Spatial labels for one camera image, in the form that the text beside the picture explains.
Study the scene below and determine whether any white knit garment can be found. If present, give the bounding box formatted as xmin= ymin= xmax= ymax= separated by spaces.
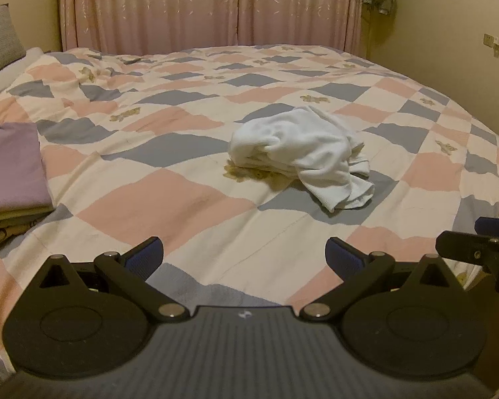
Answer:
xmin=229 ymin=105 xmax=376 ymax=213

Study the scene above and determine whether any beige folded garment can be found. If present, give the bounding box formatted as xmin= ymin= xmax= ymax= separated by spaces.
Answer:
xmin=0 ymin=203 xmax=56 ymax=228

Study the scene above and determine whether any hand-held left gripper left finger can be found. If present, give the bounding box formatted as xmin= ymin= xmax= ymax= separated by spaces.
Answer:
xmin=37 ymin=236 xmax=191 ymax=323

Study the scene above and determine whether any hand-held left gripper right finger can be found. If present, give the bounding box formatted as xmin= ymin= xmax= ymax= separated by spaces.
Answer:
xmin=298 ymin=236 xmax=463 ymax=323

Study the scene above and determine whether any pink curtain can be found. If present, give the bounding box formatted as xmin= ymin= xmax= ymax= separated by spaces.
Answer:
xmin=59 ymin=0 xmax=374 ymax=57

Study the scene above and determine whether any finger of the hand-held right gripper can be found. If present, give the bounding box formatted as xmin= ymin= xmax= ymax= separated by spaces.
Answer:
xmin=475 ymin=216 xmax=499 ymax=238
xmin=436 ymin=230 xmax=499 ymax=294

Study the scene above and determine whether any patterned brown folded cloth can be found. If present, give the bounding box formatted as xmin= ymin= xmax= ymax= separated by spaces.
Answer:
xmin=0 ymin=215 xmax=43 ymax=265

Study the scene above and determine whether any checkered pink grey quilt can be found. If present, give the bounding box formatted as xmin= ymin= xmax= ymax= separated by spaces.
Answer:
xmin=0 ymin=44 xmax=499 ymax=387

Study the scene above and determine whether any white bed pillow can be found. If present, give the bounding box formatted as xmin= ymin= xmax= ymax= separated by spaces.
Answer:
xmin=0 ymin=47 xmax=47 ymax=97

